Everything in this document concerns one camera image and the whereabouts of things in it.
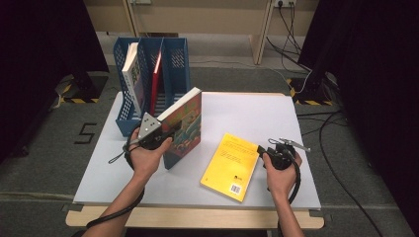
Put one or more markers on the blue file rack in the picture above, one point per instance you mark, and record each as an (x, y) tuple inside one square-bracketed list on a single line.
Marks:
[(179, 72)]

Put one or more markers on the wooden table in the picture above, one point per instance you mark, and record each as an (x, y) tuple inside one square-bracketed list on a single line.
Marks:
[(197, 219)]

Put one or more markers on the white wall socket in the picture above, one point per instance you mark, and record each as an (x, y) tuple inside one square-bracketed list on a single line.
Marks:
[(285, 2), (141, 1)]

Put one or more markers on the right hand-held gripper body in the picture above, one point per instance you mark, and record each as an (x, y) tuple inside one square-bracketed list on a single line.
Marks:
[(283, 158)]

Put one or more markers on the yellow book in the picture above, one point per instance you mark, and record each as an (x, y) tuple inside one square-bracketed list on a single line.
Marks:
[(230, 164)]

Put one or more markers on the red book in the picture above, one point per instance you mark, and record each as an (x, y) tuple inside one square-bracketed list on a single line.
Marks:
[(155, 85)]

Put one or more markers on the black stand base striped tape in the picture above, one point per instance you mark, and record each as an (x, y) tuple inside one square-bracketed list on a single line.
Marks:
[(75, 94), (303, 95)]

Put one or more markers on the person's right hand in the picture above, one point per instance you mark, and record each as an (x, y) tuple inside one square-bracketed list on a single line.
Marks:
[(283, 182)]

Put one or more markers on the person's left hand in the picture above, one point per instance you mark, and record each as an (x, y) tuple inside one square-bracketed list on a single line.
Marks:
[(146, 161)]

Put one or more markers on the black curtain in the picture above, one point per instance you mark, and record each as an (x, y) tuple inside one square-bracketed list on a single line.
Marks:
[(378, 65), (39, 49)]

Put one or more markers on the white table board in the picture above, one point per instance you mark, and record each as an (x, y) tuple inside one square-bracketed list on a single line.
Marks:
[(237, 108)]

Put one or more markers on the white picture-grid book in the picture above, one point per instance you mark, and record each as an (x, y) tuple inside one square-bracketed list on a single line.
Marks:
[(133, 75)]

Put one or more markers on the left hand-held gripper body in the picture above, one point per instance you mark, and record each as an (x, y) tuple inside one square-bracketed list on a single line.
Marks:
[(150, 131)]

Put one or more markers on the beige wooden desk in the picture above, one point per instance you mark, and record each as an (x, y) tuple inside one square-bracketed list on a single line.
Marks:
[(204, 18)]

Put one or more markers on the teal illustrated book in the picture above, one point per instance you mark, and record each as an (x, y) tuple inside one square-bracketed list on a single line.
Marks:
[(187, 131)]

